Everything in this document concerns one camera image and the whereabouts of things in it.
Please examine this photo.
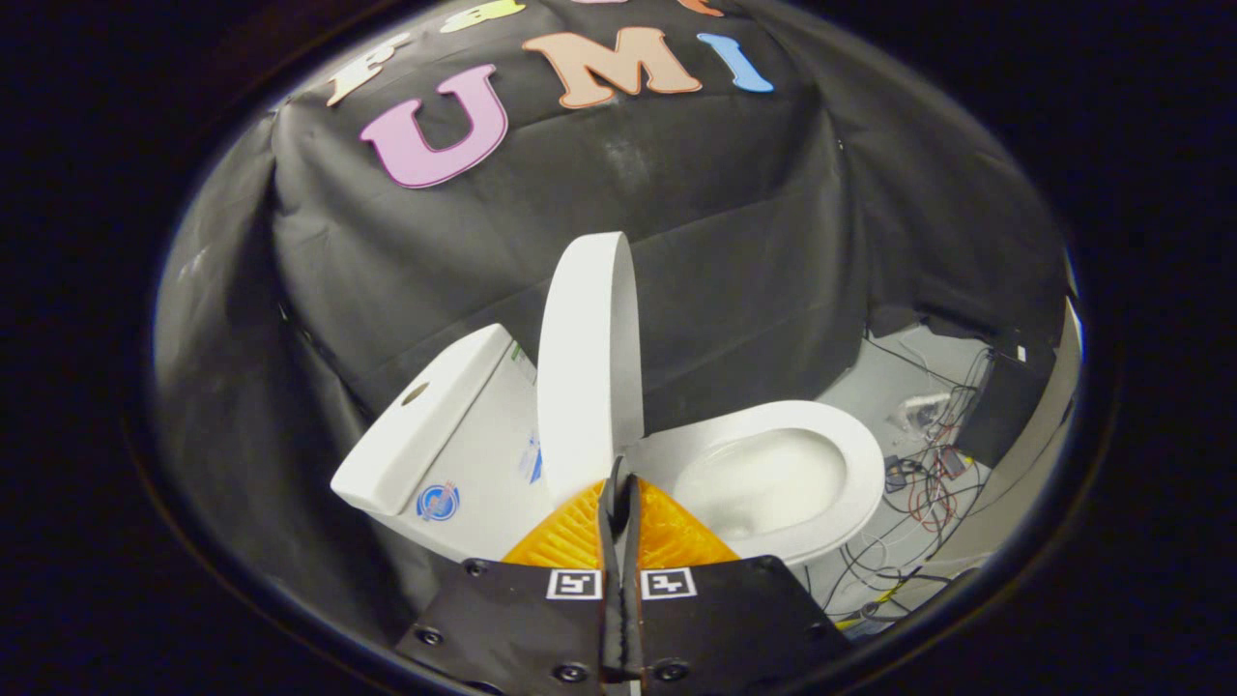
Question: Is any black backdrop cloth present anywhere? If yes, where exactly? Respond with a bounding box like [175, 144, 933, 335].
[155, 0, 1074, 639]

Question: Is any white toilet tank lid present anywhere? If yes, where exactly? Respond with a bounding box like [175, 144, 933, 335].
[331, 324, 515, 516]

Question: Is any white toilet seat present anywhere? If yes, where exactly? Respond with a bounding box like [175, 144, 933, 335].
[626, 399, 886, 562]

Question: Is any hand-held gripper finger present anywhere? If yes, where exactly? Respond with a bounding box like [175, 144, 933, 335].
[623, 472, 856, 696]
[396, 456, 624, 696]

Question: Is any clear plastic bag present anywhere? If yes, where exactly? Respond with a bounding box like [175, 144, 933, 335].
[899, 391, 958, 431]

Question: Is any tangle of floor cables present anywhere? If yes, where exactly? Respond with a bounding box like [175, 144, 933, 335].
[807, 333, 996, 639]

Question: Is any black equipment box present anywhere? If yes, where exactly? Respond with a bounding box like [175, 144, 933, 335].
[952, 324, 1059, 470]

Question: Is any white ceramic toilet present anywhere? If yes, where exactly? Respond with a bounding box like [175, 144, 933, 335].
[331, 324, 885, 566]

